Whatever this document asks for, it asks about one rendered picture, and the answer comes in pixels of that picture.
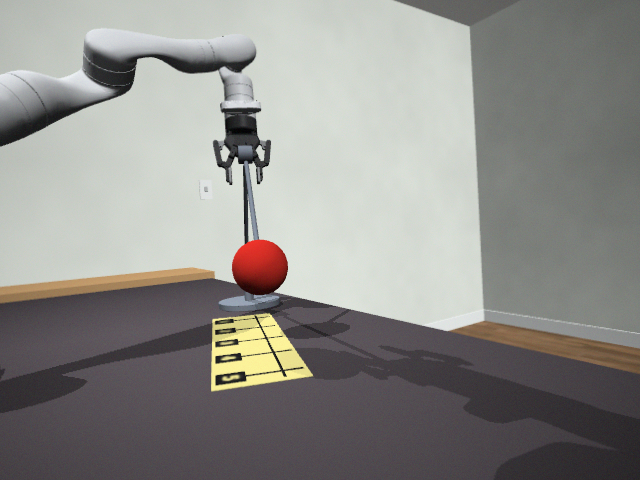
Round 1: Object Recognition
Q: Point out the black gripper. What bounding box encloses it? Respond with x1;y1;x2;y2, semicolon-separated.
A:
213;115;271;185

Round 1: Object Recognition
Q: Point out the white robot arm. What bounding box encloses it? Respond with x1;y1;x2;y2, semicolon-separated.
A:
0;29;261;147

